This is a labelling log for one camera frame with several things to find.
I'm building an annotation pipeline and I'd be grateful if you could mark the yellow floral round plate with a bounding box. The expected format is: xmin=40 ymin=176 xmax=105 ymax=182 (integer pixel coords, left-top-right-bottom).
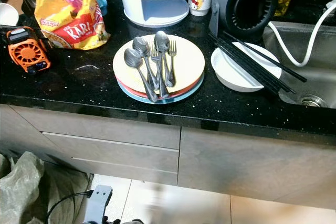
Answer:
xmin=113 ymin=34 xmax=205 ymax=93

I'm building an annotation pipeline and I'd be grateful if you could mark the green woven sack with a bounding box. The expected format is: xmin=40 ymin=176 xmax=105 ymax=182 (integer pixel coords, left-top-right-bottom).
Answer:
xmin=0 ymin=152 xmax=92 ymax=224

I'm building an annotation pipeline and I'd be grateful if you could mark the white bowl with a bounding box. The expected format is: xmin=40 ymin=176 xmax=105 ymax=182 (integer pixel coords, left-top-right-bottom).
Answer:
xmin=211 ymin=42 xmax=283 ymax=93

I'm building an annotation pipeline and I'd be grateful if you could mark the metal sink drain strainer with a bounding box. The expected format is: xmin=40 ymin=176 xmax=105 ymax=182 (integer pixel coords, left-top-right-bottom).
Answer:
xmin=297 ymin=94 xmax=328 ymax=109

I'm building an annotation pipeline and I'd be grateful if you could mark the orange black handheld fan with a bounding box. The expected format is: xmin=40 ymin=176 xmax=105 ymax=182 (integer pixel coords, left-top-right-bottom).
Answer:
xmin=6 ymin=26 xmax=52 ymax=75

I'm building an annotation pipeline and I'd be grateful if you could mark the yellow red snack bag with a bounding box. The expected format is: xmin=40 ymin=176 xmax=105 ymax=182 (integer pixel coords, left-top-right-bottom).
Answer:
xmin=34 ymin=0 xmax=111 ymax=50

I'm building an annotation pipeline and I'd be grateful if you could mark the angled grey cabinet panel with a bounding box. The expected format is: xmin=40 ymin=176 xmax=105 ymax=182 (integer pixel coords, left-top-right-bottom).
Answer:
xmin=0 ymin=103 xmax=74 ymax=164

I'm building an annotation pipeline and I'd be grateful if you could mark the grey cabinet door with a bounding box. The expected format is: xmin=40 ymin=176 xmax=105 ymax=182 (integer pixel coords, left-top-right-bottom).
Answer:
xmin=177 ymin=127 xmax=336 ymax=209

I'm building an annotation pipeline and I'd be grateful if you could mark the pink round plate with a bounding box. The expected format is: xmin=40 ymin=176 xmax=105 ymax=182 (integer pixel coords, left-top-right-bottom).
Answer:
xmin=115 ymin=74 xmax=204 ymax=100

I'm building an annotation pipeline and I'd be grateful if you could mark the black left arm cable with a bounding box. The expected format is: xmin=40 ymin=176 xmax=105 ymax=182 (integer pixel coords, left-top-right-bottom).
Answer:
xmin=46 ymin=190 xmax=94 ymax=224

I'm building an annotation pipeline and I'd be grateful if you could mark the tall grey drawer front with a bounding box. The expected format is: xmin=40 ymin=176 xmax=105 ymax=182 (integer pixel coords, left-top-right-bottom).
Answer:
xmin=8 ymin=106 xmax=182 ymax=150

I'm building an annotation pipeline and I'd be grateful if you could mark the blue mug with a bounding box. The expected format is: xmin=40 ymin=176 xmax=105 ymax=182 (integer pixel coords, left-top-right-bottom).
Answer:
xmin=90 ymin=0 xmax=109 ymax=16

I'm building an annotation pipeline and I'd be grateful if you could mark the white flexible hose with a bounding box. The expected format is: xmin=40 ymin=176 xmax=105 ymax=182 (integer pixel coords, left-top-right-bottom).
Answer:
xmin=267 ymin=1 xmax=336 ymax=67

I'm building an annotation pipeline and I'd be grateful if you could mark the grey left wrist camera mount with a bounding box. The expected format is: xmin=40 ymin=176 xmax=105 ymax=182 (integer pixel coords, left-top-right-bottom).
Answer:
xmin=83 ymin=185 xmax=114 ymax=224

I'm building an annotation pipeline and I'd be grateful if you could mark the blue round plate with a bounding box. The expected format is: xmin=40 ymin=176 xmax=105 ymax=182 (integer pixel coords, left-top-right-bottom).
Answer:
xmin=117 ymin=77 xmax=205 ymax=105

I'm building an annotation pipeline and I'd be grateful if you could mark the stainless steel sink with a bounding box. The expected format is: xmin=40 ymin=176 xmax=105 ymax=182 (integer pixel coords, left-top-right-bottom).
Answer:
xmin=262 ymin=20 xmax=336 ymax=109

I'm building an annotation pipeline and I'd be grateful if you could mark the stainless steel fork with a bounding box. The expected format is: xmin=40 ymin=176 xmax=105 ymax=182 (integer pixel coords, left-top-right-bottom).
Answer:
xmin=166 ymin=40 xmax=178 ymax=87
xmin=150 ymin=46 xmax=170 ymax=99

